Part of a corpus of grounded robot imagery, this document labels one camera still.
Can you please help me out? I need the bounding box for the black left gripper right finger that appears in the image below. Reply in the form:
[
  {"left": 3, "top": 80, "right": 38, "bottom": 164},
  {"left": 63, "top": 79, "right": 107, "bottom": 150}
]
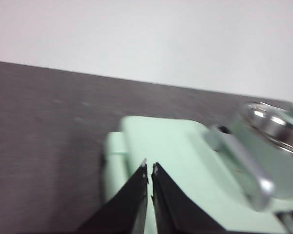
[{"left": 150, "top": 161, "right": 227, "bottom": 234}]

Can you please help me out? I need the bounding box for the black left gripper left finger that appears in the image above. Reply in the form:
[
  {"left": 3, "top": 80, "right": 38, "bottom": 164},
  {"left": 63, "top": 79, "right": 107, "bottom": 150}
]
[{"left": 74, "top": 157, "right": 149, "bottom": 234}]

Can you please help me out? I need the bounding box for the glass pot lid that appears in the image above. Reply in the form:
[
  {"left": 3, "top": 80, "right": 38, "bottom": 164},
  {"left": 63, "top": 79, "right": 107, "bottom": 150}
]
[{"left": 240, "top": 101, "right": 293, "bottom": 160}]

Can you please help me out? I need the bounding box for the green breakfast machine base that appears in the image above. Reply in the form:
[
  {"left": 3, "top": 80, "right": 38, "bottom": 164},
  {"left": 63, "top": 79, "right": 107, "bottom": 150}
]
[{"left": 104, "top": 130, "right": 293, "bottom": 234}]

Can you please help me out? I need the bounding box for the green griddle cover, silver handle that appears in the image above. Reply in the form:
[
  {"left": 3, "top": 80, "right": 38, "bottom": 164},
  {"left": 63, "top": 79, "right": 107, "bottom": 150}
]
[{"left": 121, "top": 116, "right": 291, "bottom": 234}]

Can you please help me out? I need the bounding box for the green pot with long handle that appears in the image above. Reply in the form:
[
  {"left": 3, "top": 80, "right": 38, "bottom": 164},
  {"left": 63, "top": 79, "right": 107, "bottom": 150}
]
[{"left": 230, "top": 114, "right": 293, "bottom": 199}]

